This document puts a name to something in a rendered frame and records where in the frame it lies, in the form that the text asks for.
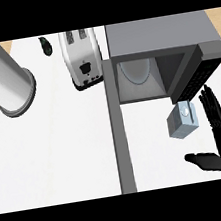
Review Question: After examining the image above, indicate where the grey microwave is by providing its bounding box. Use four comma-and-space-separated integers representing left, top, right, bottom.
103, 7, 221, 114

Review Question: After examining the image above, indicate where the grey microwave door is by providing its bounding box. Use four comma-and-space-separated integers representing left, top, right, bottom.
100, 58, 139, 196

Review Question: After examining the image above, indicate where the dark green eggplant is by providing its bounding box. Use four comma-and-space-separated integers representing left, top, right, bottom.
37, 34, 54, 59

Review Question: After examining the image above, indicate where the pale blue milk carton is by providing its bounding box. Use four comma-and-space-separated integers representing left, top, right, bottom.
163, 99, 203, 143

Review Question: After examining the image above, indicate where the silver toaster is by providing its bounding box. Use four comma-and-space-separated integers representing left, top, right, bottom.
57, 26, 108, 94

